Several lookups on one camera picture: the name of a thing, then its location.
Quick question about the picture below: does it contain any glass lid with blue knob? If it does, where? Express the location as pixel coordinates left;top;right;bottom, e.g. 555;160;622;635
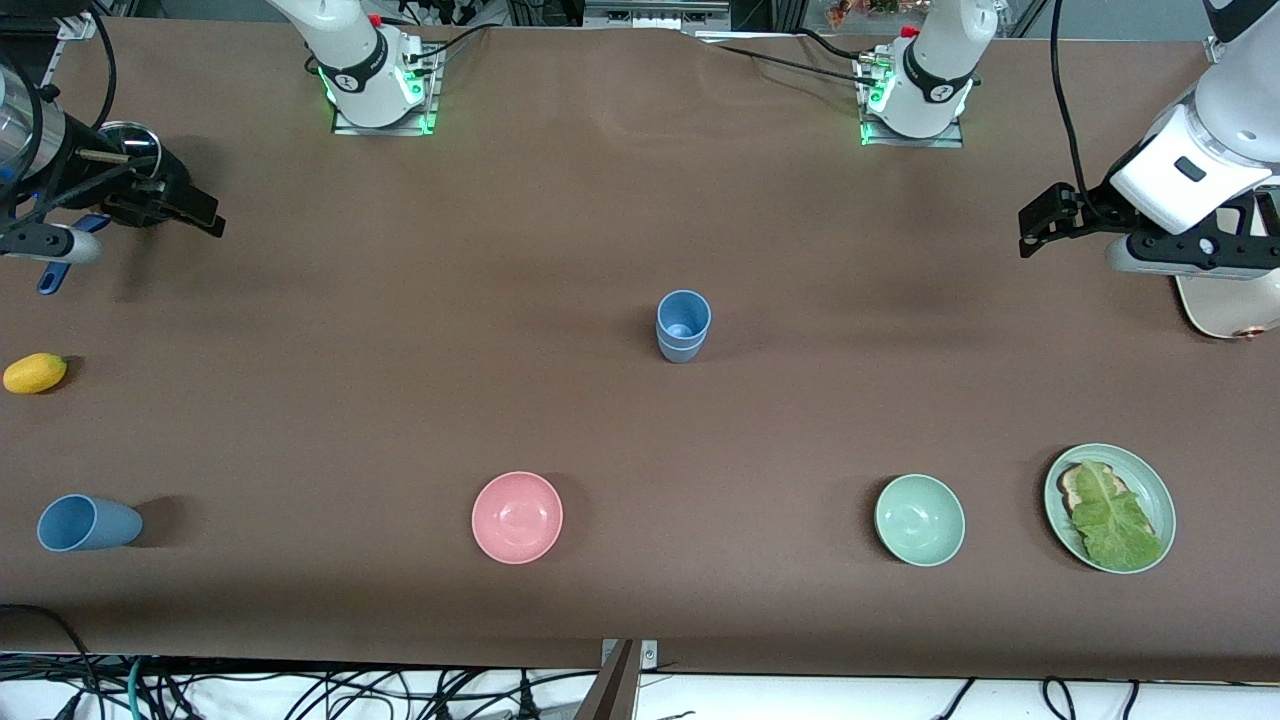
98;121;163;179

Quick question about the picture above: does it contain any cream rounded board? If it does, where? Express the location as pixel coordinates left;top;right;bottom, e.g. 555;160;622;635
1172;190;1280;342

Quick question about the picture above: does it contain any yellow lemon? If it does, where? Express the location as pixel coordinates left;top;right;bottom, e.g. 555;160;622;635
3;352;69;395

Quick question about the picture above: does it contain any slice of bread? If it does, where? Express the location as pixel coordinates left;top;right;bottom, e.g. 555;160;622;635
1060;462;1136;519

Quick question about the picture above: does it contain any light green plate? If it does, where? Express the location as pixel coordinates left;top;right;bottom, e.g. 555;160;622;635
1044;443;1177;575

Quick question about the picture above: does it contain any green lettuce leaf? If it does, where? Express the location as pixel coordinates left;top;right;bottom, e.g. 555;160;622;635
1070;460;1167;572

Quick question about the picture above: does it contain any light green bowl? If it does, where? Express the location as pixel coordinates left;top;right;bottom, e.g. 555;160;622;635
874;473;967;568

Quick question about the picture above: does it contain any pink bowl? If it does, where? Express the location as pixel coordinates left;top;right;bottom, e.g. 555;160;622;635
471;471;564;565

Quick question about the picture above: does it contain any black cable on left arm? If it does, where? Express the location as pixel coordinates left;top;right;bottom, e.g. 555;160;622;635
1049;0;1107;198

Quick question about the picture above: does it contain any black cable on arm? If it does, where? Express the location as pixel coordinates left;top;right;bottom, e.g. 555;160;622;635
1049;0;1107;198
90;8;118;129

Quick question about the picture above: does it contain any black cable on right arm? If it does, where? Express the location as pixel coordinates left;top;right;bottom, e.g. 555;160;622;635
90;8;118;129

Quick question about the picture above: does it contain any black pot with blue handle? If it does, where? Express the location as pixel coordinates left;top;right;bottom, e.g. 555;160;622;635
38;125;191;296

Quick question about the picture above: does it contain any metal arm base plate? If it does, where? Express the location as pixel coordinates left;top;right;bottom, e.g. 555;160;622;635
858;55;966;149
332;45;442;137

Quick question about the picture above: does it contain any black cable on table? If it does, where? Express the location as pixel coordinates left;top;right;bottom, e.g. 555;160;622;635
405;24;491;67
692;28;883;87

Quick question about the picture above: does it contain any black looped floor cable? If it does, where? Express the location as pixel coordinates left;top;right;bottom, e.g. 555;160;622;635
0;603;101;720

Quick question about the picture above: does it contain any silver aluminium frame rail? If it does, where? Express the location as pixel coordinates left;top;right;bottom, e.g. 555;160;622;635
583;0;734;30

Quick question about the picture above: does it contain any metal table edge bracket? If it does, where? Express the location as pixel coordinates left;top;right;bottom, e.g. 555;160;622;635
575;638;659;720

